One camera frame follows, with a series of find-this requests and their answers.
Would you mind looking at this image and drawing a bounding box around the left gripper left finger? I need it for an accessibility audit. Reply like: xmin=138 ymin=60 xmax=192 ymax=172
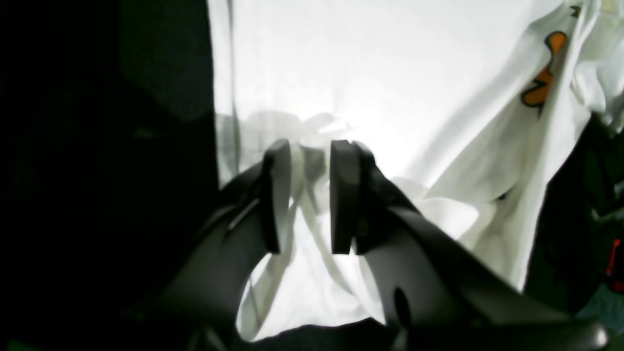
xmin=149 ymin=139 xmax=291 ymax=351

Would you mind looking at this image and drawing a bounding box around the black table cloth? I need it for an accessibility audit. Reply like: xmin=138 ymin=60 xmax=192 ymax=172
xmin=1 ymin=0 xmax=217 ymax=351

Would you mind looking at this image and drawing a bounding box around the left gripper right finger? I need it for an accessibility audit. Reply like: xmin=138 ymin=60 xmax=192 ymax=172
xmin=330 ymin=140 xmax=609 ymax=351

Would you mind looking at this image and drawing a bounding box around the white printed t-shirt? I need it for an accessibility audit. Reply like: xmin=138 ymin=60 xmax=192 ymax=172
xmin=207 ymin=0 xmax=623 ymax=342

